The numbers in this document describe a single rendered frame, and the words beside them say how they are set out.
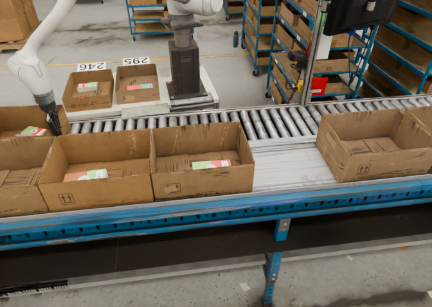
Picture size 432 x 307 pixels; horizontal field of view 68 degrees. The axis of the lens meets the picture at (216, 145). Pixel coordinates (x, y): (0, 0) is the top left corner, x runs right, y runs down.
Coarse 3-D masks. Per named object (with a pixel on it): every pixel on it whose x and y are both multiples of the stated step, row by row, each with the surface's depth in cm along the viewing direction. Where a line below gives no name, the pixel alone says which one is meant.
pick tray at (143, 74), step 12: (120, 72) 237; (132, 72) 239; (144, 72) 241; (156, 72) 230; (120, 84) 232; (132, 84) 232; (156, 84) 232; (120, 96) 208; (132, 96) 210; (144, 96) 211; (156, 96) 213
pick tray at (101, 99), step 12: (72, 72) 227; (84, 72) 228; (96, 72) 230; (108, 72) 232; (72, 84) 225; (108, 84) 232; (72, 96) 218; (96, 96) 201; (108, 96) 203; (72, 108) 202; (84, 108) 204; (96, 108) 206; (108, 108) 207
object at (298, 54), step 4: (292, 52) 194; (296, 52) 194; (300, 52) 194; (304, 52) 195; (288, 56) 196; (292, 56) 192; (296, 56) 193; (300, 56) 193; (304, 56) 193; (292, 60) 195; (296, 60) 194; (300, 60) 195; (304, 60) 195; (296, 64) 198; (300, 64) 198
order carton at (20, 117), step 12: (0, 108) 177; (12, 108) 178; (24, 108) 179; (36, 108) 179; (60, 108) 176; (0, 120) 182; (12, 120) 183; (24, 120) 183; (36, 120) 184; (60, 120) 175; (0, 132) 184; (12, 132) 185; (48, 132) 160
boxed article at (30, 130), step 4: (28, 128) 183; (32, 128) 183; (36, 128) 183; (40, 128) 183; (24, 132) 180; (28, 132) 180; (32, 132) 180; (36, 132) 180; (40, 132) 180; (44, 132) 180
